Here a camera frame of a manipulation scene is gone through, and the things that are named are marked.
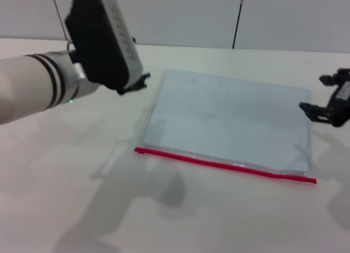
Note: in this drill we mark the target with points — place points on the plain dark wall strip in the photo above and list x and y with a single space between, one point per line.
57 12

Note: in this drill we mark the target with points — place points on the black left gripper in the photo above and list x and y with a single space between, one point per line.
132 85

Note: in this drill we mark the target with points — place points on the dark wall strip red tip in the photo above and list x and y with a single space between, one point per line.
237 20

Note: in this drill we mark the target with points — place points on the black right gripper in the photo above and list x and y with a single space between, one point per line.
340 105

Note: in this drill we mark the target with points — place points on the clear red-zip document bag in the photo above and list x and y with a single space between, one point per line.
227 163

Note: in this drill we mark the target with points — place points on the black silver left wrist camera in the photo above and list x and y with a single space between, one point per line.
101 42

